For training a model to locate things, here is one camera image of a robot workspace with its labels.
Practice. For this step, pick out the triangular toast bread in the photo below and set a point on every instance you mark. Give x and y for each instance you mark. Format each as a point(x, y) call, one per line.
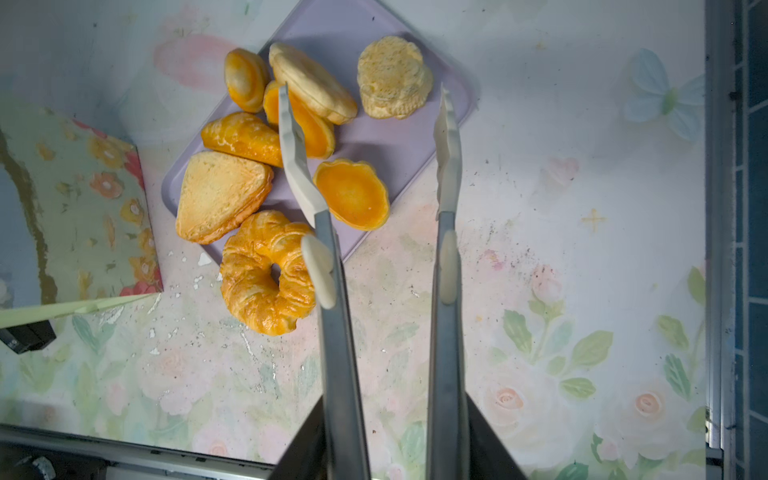
point(219, 191)

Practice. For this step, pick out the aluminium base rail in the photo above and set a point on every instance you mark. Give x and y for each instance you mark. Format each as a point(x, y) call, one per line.
point(161, 462)

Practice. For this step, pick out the orange egg tart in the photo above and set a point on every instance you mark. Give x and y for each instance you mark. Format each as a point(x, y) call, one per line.
point(354, 193)

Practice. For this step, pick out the orange round flat bread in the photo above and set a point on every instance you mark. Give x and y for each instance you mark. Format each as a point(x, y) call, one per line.
point(319, 137)

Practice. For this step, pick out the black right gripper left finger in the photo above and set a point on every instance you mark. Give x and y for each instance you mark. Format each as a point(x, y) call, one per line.
point(306, 456)

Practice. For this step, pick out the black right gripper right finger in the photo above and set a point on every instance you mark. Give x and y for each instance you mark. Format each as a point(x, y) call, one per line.
point(489, 459)

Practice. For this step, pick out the ring shaped croissant bread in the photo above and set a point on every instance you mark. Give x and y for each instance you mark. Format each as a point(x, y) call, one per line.
point(265, 281)

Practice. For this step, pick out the metal tongs with white tips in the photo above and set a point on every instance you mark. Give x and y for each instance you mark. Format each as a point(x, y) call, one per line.
point(447, 440)

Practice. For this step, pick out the round brown bun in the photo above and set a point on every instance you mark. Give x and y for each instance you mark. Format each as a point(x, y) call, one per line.
point(246, 78)

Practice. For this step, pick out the pale crumbly scone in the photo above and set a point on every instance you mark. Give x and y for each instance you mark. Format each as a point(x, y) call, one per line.
point(393, 79)

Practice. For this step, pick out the lilac plastic tray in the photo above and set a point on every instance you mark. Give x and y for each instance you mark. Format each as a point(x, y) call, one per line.
point(335, 33)

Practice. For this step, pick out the small croissant bread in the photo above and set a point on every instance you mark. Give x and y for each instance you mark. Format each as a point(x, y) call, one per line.
point(243, 135)

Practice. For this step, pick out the white paper gift bag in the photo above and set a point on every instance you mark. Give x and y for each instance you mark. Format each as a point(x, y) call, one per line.
point(76, 235)

